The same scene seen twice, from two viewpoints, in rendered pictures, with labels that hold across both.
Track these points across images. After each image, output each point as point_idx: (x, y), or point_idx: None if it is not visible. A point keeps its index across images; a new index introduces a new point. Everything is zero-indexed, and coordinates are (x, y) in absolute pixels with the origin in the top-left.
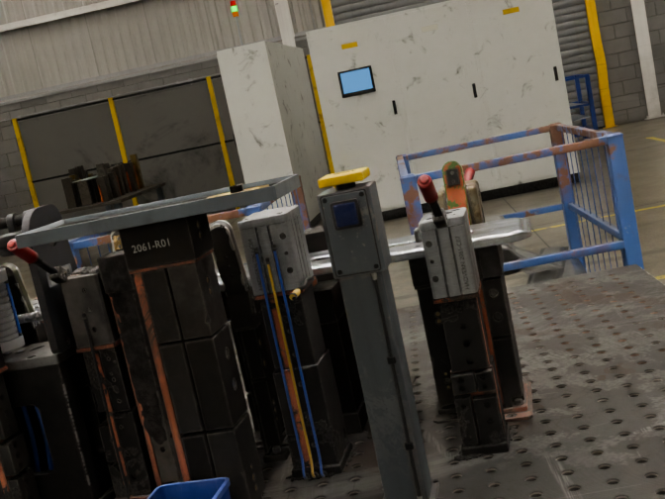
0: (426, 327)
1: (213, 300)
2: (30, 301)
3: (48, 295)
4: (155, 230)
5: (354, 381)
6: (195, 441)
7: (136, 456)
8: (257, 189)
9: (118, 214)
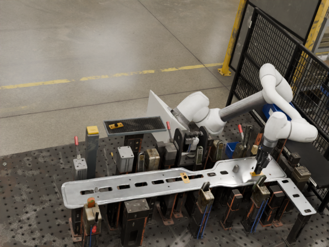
0: None
1: (125, 143)
2: (196, 157)
3: (173, 142)
4: None
5: (120, 210)
6: None
7: None
8: (106, 120)
9: (150, 128)
